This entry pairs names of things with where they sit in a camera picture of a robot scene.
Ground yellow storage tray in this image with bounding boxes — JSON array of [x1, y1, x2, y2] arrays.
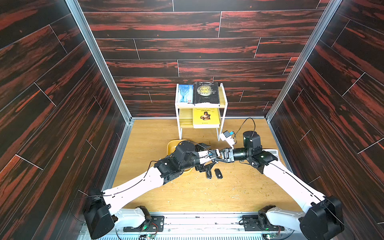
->
[[167, 140, 184, 156]]

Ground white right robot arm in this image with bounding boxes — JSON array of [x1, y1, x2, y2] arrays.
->
[[219, 131, 345, 240]]

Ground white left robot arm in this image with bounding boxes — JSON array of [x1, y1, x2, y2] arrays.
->
[[84, 141, 220, 240]]

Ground black car key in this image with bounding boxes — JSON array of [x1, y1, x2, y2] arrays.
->
[[206, 170, 212, 179]]

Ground white calculator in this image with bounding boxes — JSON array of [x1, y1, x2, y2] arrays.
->
[[264, 149, 279, 158]]

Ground yellow book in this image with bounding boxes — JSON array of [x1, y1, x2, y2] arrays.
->
[[193, 108, 221, 129]]

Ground white metal shelf rack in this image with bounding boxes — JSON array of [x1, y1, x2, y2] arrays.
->
[[175, 82, 228, 139]]

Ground black hardcover book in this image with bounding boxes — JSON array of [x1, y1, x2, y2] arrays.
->
[[193, 82, 220, 105]]

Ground blue book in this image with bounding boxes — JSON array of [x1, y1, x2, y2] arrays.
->
[[177, 85, 194, 104]]

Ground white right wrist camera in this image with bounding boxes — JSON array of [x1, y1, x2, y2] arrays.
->
[[219, 131, 236, 149]]

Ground aluminium rail frame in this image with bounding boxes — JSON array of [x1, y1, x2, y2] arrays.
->
[[77, 212, 334, 240]]

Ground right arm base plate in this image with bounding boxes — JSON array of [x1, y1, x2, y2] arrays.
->
[[239, 215, 285, 232]]

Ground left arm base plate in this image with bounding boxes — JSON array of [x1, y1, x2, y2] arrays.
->
[[123, 215, 165, 233]]

